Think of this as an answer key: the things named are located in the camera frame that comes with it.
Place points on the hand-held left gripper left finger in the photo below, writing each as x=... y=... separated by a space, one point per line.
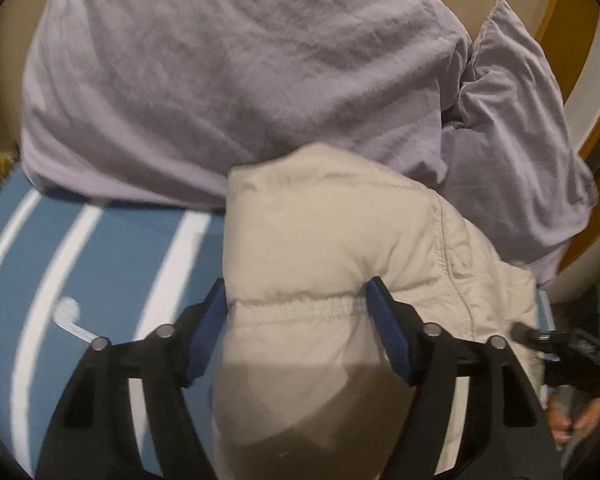
x=209 y=325

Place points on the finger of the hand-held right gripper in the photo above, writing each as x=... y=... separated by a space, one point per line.
x=532 y=337

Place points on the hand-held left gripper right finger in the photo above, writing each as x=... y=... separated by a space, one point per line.
x=391 y=332

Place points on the beige padded jacket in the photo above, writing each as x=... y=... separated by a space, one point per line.
x=330 y=230

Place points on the person's right hand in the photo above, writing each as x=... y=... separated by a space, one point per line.
x=572 y=420

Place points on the blue white striped bed sheet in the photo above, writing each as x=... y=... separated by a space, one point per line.
x=80 y=260

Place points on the lavender pillow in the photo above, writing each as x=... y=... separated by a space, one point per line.
x=515 y=160

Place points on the wooden furniture frame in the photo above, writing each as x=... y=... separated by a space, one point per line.
x=587 y=85

